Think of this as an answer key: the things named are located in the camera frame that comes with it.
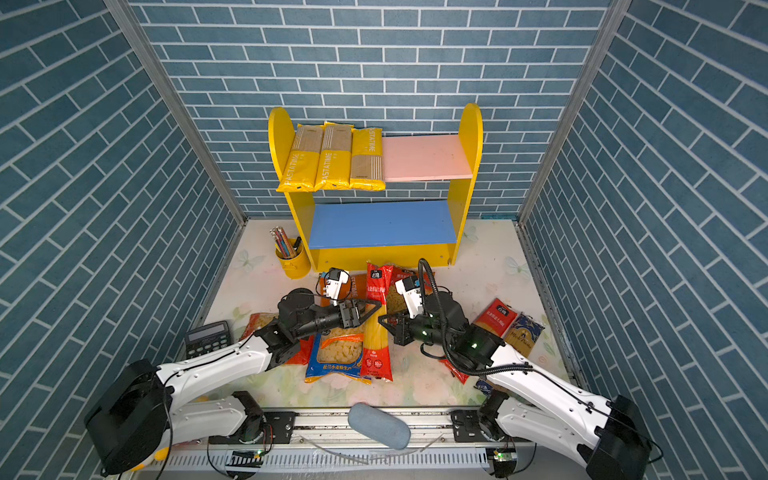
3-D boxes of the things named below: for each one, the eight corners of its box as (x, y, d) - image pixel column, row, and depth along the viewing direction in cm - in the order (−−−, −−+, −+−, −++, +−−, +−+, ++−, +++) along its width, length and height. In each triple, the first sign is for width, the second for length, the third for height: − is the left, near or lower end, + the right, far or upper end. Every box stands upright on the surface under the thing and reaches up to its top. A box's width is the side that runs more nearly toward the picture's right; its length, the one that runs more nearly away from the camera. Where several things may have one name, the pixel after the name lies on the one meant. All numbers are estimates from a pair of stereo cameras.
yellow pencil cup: (291, 283, 103) (282, 266, 95) (282, 267, 107) (273, 249, 99) (315, 271, 106) (308, 253, 98) (305, 257, 110) (298, 238, 102)
